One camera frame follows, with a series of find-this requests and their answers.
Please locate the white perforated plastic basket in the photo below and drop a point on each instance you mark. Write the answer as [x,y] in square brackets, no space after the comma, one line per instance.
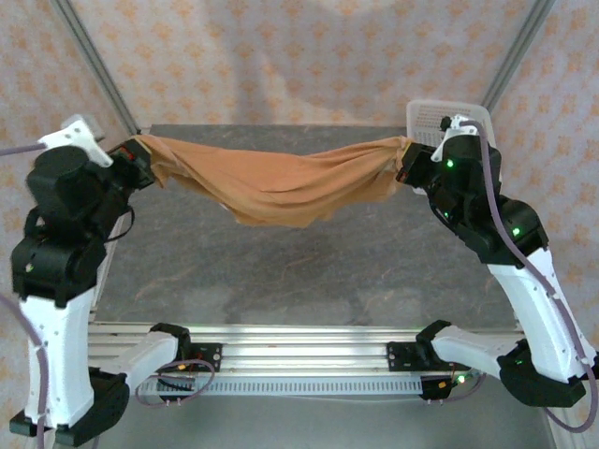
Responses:
[423,121]

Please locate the tan orange t-shirt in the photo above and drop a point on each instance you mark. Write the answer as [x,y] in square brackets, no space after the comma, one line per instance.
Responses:
[281,178]

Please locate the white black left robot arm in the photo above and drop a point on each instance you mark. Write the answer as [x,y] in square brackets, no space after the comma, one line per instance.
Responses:
[51,351]

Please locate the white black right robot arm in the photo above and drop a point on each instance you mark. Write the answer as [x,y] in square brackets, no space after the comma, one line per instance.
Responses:
[529,304]

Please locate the patterned white orange curtain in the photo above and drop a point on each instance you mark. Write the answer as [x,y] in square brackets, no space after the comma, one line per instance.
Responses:
[299,56]

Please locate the aluminium mounting beam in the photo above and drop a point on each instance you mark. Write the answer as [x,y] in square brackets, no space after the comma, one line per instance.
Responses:
[299,351]

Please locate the small black electronics board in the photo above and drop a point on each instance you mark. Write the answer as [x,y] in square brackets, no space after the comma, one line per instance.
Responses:
[175,384]
[433,390]

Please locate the aluminium frame post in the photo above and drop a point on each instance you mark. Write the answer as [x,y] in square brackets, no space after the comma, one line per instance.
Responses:
[520,47]
[96,61]

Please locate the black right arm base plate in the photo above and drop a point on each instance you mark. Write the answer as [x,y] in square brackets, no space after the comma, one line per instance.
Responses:
[398,357]

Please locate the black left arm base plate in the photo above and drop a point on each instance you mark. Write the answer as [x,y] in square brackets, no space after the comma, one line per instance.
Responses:
[209,350]

